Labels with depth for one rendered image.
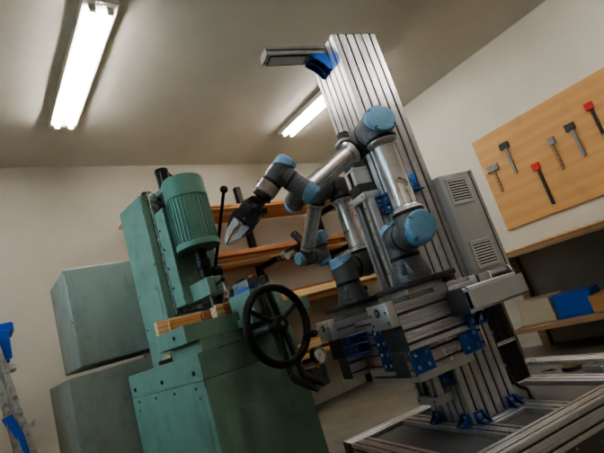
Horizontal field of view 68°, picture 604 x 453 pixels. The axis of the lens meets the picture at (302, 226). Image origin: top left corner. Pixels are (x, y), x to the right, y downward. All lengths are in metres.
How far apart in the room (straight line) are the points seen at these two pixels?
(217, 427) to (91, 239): 2.89
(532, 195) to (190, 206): 3.25
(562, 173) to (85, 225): 4.04
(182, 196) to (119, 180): 2.67
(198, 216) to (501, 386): 1.41
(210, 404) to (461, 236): 1.23
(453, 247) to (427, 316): 0.50
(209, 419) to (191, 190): 0.86
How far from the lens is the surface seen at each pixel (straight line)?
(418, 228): 1.57
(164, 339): 1.67
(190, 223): 1.81
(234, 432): 1.61
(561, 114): 4.32
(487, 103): 4.63
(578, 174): 4.26
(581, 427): 1.92
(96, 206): 4.33
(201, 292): 1.82
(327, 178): 1.69
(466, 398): 1.98
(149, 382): 1.90
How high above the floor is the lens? 0.78
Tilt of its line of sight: 12 degrees up
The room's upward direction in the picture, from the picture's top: 18 degrees counter-clockwise
